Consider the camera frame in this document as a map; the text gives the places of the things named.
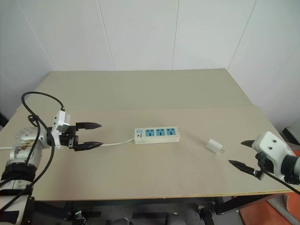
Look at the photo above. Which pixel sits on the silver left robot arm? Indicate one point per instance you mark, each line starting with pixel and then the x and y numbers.
pixel 22 152

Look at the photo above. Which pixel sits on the black white floor object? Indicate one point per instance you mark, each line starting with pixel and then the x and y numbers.
pixel 293 133

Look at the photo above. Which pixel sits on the white power strip blue sockets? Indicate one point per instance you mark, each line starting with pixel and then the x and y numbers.
pixel 157 137

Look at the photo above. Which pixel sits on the white charger plug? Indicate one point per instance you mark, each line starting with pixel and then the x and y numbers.
pixel 213 145

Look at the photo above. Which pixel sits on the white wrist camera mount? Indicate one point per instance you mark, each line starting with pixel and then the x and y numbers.
pixel 60 122
pixel 269 145

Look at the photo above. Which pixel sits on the black table frame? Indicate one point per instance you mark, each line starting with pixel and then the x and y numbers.
pixel 236 205

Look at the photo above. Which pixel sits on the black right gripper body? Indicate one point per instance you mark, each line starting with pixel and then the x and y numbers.
pixel 262 164

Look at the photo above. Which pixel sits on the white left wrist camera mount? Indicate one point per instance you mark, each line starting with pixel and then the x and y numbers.
pixel 60 122

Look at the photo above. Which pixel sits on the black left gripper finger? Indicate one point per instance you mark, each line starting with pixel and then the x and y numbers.
pixel 90 145
pixel 89 126

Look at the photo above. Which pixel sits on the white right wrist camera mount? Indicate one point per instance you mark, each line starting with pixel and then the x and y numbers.
pixel 269 145

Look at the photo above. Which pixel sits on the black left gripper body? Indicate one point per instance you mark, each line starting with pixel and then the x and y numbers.
pixel 70 140

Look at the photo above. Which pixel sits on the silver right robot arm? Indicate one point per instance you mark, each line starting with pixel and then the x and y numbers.
pixel 291 164

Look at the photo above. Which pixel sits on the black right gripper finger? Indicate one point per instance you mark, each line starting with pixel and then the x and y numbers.
pixel 243 167
pixel 249 143

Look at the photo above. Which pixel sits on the dark rounded shape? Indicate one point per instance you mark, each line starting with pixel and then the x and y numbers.
pixel 118 221
pixel 175 220

